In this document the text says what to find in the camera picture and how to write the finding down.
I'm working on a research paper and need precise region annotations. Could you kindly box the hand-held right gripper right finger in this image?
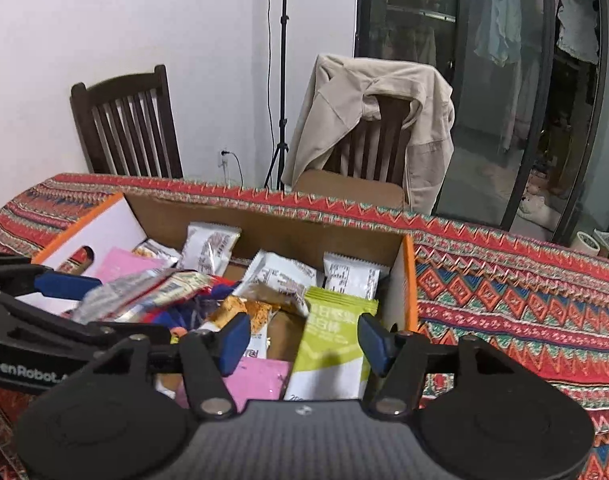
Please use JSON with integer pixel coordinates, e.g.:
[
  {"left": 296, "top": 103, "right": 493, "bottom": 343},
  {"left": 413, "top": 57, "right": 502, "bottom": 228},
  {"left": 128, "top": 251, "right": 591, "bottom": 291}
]
[{"left": 358, "top": 312, "right": 512, "bottom": 421}]

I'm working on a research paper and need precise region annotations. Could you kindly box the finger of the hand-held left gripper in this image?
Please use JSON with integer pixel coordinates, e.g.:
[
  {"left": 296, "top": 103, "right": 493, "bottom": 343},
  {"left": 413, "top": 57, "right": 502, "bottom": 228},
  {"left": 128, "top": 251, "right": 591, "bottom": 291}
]
[
  {"left": 0, "top": 250, "right": 104, "bottom": 302},
  {"left": 0, "top": 294, "right": 172, "bottom": 358}
]

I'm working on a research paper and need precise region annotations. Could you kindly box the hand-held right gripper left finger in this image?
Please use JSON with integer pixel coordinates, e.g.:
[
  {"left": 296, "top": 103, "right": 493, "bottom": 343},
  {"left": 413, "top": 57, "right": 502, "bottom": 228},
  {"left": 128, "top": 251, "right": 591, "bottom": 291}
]
[{"left": 82, "top": 312, "right": 252, "bottom": 421}]

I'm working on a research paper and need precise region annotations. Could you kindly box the orange print snack packet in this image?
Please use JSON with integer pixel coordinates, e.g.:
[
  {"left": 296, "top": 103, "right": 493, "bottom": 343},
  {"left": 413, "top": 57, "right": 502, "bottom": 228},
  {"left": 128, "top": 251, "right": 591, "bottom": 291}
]
[{"left": 199, "top": 295, "right": 280, "bottom": 361}]

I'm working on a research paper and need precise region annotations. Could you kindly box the purple snack packet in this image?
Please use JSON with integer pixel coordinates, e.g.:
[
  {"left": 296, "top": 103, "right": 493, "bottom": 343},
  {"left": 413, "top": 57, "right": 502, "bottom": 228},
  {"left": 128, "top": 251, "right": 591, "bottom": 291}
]
[
  {"left": 177, "top": 357, "right": 292, "bottom": 411},
  {"left": 92, "top": 246, "right": 166, "bottom": 286}
]

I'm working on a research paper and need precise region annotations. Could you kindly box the green snack packet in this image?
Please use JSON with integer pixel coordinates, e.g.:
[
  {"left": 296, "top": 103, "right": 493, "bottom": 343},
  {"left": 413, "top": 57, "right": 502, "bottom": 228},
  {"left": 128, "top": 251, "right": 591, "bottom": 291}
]
[{"left": 284, "top": 286, "right": 380, "bottom": 403}]

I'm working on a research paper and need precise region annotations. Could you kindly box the colourful foil snack packet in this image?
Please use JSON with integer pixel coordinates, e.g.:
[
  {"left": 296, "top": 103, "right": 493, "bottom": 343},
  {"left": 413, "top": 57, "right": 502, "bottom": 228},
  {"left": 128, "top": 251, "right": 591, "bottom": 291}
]
[{"left": 69, "top": 269, "right": 215, "bottom": 326}]

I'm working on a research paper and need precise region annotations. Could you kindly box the white silver snack packet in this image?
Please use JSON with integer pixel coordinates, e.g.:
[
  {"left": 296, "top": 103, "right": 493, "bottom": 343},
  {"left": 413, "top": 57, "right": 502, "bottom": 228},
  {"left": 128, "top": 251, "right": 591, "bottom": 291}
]
[
  {"left": 323, "top": 252, "right": 389, "bottom": 301},
  {"left": 232, "top": 250, "right": 319, "bottom": 318},
  {"left": 178, "top": 222, "right": 242, "bottom": 273}
]

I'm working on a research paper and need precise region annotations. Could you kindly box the orange cardboard box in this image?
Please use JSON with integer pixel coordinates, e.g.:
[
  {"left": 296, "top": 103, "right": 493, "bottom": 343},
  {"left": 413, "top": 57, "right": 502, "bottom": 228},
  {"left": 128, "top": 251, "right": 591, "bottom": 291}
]
[{"left": 32, "top": 191, "right": 417, "bottom": 411}]

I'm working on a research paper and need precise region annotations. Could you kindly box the dark wooden chair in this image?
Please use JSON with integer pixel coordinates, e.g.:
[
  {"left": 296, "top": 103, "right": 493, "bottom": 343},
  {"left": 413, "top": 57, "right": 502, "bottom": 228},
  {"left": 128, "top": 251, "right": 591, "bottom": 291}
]
[{"left": 69, "top": 64, "right": 184, "bottom": 179}]

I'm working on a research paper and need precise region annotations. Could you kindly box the wooden chair with seat pad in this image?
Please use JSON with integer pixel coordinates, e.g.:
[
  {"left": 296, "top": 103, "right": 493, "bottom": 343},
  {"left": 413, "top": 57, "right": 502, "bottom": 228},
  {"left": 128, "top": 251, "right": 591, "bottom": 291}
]
[{"left": 292, "top": 95, "right": 415, "bottom": 211}]

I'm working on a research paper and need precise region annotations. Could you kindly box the beige jacket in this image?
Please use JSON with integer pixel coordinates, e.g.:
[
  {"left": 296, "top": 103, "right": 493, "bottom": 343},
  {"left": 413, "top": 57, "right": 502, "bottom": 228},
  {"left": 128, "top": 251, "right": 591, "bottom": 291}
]
[{"left": 280, "top": 53, "right": 455, "bottom": 216}]

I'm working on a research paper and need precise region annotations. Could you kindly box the glass sliding door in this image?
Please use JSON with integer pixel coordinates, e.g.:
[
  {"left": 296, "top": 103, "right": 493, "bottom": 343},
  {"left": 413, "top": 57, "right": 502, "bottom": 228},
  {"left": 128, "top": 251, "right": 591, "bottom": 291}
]
[{"left": 354, "top": 0, "right": 609, "bottom": 261}]

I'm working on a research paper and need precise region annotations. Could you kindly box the black light stand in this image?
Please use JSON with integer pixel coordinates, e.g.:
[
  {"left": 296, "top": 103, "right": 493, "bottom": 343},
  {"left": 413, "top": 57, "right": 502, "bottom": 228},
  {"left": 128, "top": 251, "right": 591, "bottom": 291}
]
[{"left": 262, "top": 0, "right": 291, "bottom": 192}]

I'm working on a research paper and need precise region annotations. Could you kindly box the pale blue hanging garment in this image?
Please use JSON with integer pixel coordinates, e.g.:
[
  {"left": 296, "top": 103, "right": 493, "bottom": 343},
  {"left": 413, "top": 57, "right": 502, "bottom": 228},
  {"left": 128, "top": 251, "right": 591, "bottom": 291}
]
[{"left": 474, "top": 0, "right": 525, "bottom": 66}]

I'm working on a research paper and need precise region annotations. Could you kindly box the white hanging garment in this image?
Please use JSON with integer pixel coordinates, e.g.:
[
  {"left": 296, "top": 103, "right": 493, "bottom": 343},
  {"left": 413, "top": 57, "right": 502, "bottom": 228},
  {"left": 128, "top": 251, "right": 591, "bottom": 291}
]
[{"left": 557, "top": 0, "right": 601, "bottom": 65}]

